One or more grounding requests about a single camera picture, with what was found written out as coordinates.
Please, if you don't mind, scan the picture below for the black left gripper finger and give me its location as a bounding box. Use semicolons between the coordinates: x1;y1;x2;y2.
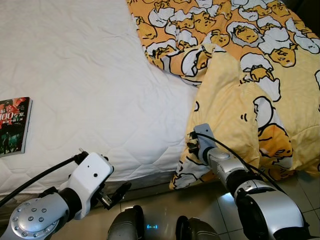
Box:
110;182;132;203

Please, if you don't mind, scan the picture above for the orange cartoon print blanket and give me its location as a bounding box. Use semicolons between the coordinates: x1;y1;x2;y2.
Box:
125;0;320;192

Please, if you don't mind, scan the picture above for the grey robot right leg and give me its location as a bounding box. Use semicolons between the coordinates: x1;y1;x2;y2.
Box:
175;216;222;240

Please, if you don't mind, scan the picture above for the dark cover paperback book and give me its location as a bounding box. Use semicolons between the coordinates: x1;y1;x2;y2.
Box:
0;96;34;159

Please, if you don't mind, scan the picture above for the white quilted mattress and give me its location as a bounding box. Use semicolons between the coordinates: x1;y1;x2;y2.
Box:
0;0;201;197

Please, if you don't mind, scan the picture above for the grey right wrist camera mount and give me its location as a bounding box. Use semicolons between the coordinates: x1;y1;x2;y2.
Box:
192;123;217;153

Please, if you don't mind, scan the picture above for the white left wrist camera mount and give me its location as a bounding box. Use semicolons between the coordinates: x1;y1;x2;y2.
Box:
59;152;115;221

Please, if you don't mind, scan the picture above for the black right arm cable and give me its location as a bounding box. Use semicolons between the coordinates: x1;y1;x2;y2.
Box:
196;132;288;201

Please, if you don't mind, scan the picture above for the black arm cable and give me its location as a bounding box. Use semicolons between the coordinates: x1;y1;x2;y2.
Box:
196;132;288;201
0;148;90;208

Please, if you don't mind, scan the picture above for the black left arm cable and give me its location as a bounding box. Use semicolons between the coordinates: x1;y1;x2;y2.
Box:
0;148;90;208

